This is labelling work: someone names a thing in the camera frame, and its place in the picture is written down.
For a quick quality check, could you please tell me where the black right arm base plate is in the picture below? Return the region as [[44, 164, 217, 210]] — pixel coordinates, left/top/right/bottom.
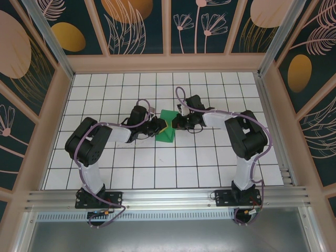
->
[[214, 189, 263, 207]]

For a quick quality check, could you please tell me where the slotted grey cable duct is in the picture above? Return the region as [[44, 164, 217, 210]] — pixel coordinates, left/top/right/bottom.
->
[[36, 208, 237, 223]]

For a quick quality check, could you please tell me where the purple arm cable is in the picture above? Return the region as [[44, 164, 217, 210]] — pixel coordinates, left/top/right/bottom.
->
[[175, 86, 272, 227], [74, 99, 155, 229]]

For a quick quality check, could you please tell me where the green cloth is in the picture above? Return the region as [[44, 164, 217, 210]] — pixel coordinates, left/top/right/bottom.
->
[[154, 109, 179, 144]]

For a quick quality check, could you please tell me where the aluminium frame post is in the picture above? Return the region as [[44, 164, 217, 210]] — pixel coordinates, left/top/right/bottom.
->
[[20, 0, 76, 79], [258, 0, 307, 77]]

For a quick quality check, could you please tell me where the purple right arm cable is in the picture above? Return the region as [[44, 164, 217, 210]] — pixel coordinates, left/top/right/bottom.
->
[[175, 86, 272, 227]]

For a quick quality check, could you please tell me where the grey metal sheet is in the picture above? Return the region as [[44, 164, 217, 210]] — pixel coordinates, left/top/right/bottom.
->
[[26, 209, 323, 252]]

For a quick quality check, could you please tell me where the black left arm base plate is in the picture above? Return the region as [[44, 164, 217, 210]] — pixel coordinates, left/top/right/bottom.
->
[[75, 191, 123, 209]]

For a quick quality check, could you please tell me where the long aluminium mounting rail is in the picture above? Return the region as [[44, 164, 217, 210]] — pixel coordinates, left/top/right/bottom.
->
[[25, 186, 314, 212]]

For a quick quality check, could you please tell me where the aluminium side rail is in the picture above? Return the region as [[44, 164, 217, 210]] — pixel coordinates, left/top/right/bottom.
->
[[253, 72, 293, 186]]

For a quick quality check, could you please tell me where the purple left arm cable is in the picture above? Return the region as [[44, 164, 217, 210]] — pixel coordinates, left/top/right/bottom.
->
[[74, 99, 155, 229]]

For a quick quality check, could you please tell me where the orange cable connector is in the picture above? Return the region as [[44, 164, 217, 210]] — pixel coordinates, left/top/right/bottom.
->
[[88, 208, 115, 220], [243, 208, 263, 218]]

